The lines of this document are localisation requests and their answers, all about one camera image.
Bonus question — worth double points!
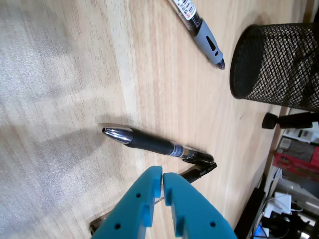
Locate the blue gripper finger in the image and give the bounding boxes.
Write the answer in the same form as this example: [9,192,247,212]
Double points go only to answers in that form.
[91,166,163,239]
[162,172,239,239]

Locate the clear pen with black clip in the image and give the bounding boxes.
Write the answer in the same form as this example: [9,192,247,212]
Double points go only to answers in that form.
[89,160,218,236]

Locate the black pen with chrome tip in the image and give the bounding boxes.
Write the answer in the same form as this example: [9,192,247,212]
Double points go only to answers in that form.
[101,126,214,162]

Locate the clear pen with grey grip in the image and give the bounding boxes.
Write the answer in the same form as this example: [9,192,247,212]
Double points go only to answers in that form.
[171,0,226,71]

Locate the black mesh pen holder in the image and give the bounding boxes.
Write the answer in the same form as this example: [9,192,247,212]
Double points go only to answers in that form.
[229,22,319,113]

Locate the white power adapter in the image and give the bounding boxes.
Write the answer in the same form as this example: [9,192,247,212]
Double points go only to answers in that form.
[263,191,293,219]

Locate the red box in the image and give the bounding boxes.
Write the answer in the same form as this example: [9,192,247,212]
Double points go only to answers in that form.
[272,146,319,175]

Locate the grey cardboard box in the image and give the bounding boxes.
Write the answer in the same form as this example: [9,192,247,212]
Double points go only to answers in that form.
[276,136,317,163]

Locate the white box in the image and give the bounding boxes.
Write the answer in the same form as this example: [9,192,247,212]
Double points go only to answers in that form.
[283,127,315,144]

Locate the black tripod handle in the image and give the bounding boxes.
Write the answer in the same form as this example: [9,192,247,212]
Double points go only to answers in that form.
[261,112,319,130]

